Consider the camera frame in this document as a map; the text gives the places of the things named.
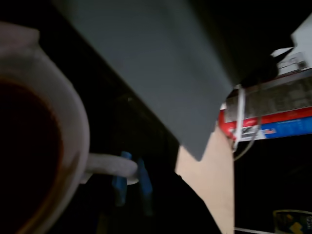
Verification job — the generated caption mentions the thin grey cable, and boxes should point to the thin grey cable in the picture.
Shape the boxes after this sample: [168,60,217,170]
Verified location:
[233,82,263,161]

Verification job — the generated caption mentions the white cardboard box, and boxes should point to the white cardboard box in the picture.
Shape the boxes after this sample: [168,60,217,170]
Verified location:
[270,47,309,75]

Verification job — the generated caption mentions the red white blue carton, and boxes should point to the red white blue carton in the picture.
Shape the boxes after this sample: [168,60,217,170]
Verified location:
[218,77,312,147]

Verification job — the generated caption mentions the flat white cable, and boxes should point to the flat white cable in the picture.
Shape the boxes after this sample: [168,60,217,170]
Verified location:
[233,84,246,152]

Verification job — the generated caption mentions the dark yellow patterned package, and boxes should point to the dark yellow patterned package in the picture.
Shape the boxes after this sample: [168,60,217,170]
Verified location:
[273,209,312,234]

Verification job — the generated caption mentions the translucent pink kettle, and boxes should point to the translucent pink kettle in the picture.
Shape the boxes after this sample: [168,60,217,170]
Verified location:
[0,21,139,234]

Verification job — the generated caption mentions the grey silicone mat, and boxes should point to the grey silicone mat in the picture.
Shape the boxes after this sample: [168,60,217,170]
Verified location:
[51,0,236,162]

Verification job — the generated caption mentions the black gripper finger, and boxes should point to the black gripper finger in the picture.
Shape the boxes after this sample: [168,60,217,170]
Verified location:
[80,151,134,234]
[136,157,222,234]

